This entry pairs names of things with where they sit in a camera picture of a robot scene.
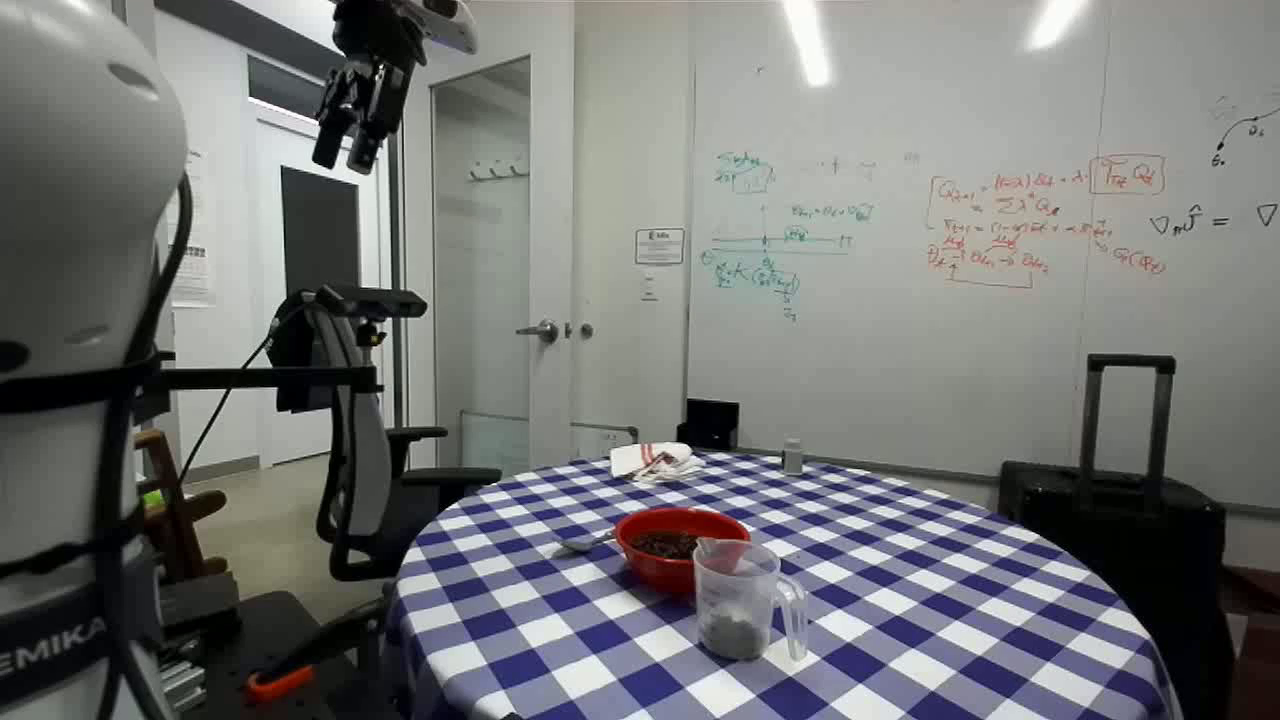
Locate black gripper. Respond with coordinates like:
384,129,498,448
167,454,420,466
307,0,431,181

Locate orange red bowl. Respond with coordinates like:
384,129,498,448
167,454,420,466
614,499,758,606

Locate white door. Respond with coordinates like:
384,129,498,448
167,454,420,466
430,52,579,471

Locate black office chair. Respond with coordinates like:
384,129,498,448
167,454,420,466
314,293,505,585

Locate wooden stand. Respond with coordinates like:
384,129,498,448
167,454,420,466
131,426,231,585

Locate white towel with orange stripes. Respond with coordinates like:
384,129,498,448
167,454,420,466
610,440,700,490

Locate black box device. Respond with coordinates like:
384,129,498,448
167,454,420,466
675,395,746,456

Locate black equipment cart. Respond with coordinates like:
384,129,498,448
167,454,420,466
157,587,403,720

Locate dark coffee beans heap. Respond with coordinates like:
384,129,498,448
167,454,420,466
700,608,772,664
636,529,707,566

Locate blue white checkered tablecloth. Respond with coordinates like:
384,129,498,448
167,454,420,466
384,448,1185,720

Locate black wheeled suitcase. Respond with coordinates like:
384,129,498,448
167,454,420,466
998,352,1232,720

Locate wall coat hooks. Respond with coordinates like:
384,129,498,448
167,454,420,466
464,160,533,187

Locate black stereo camera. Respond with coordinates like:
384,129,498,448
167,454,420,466
345,286,431,324

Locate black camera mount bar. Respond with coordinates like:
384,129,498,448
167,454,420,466
129,362,384,415

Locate metal door handle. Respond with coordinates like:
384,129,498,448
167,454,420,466
512,317,601,347

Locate small white wall sign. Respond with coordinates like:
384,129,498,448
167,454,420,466
634,224,692,271

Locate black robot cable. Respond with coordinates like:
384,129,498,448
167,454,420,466
89,171,199,720

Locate orange handled tool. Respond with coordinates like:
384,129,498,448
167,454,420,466
243,659,320,707

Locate large wall whiteboard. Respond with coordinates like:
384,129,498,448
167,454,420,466
684,0,1280,514

